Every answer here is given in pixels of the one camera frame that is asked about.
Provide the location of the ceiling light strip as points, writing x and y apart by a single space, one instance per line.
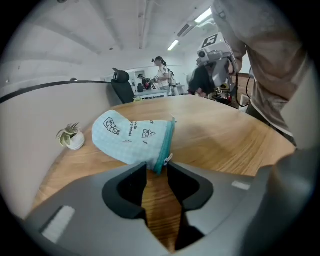
173 45
203 15

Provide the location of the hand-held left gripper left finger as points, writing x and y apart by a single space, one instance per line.
87 220

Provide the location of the person's grey printed sweatshirt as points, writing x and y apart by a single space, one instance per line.
270 62

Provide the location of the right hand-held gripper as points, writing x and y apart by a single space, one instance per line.
215 46

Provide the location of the small potted plant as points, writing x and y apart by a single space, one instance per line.
72 138

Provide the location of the black office chair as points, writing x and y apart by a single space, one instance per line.
122 87

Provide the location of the pale blue desk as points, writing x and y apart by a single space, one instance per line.
150 93

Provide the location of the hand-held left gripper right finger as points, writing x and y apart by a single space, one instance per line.
220 200

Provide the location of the ceiling air vent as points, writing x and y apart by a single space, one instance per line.
185 29

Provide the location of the grey desk partition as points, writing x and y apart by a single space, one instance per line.
37 120

